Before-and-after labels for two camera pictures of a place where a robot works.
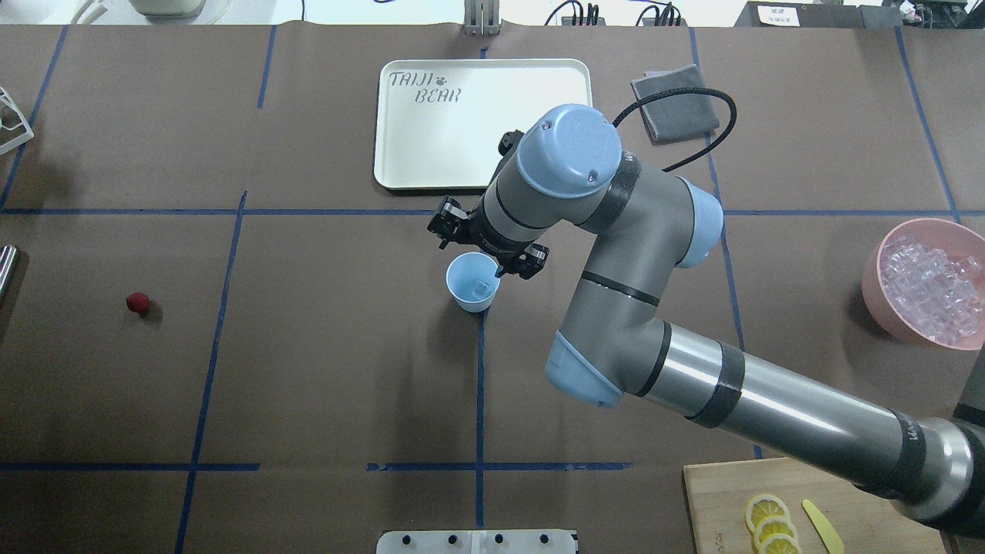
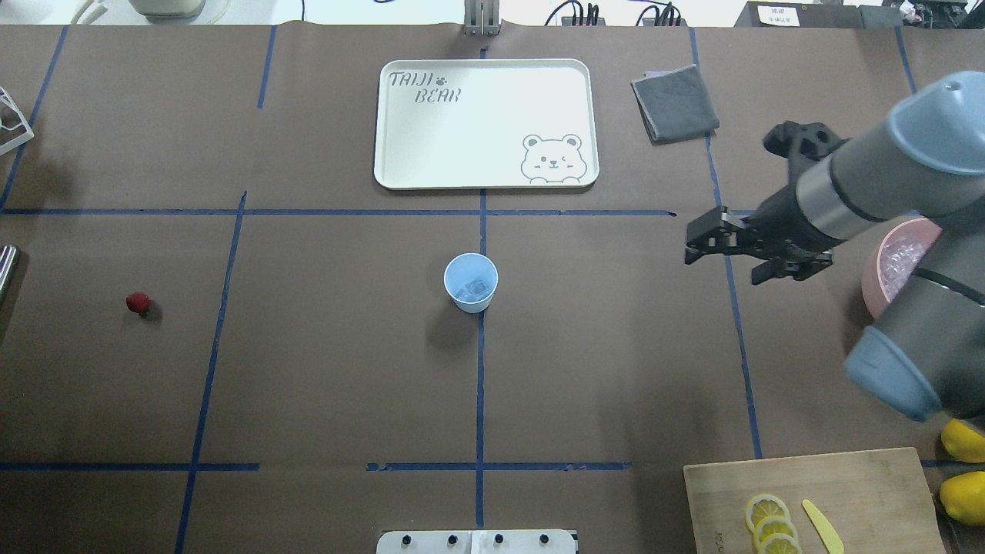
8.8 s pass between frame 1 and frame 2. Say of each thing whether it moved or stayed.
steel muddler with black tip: stayed
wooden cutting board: stayed
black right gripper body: moved
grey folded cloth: stayed
